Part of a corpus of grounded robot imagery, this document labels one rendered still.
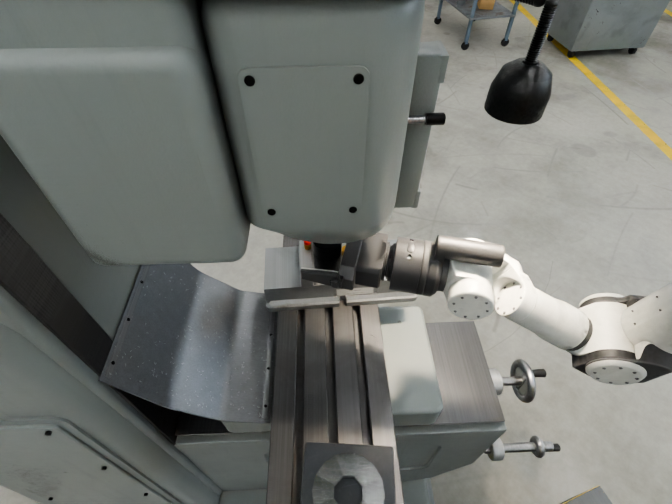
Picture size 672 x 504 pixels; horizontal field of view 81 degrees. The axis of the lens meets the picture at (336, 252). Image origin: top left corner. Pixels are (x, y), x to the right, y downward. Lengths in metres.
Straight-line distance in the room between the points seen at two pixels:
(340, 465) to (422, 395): 0.42
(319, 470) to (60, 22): 0.52
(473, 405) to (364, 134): 0.81
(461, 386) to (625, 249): 1.94
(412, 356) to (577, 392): 1.26
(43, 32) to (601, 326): 0.77
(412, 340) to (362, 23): 0.79
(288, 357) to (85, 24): 0.66
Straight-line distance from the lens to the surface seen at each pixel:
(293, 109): 0.38
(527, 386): 1.22
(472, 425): 1.08
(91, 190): 0.46
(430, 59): 0.46
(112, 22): 0.37
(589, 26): 5.00
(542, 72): 0.55
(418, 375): 0.97
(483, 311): 0.62
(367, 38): 0.36
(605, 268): 2.68
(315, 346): 0.86
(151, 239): 0.49
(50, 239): 0.65
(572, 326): 0.73
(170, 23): 0.36
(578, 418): 2.08
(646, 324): 0.72
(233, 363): 0.92
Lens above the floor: 1.72
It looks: 49 degrees down
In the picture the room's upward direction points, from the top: straight up
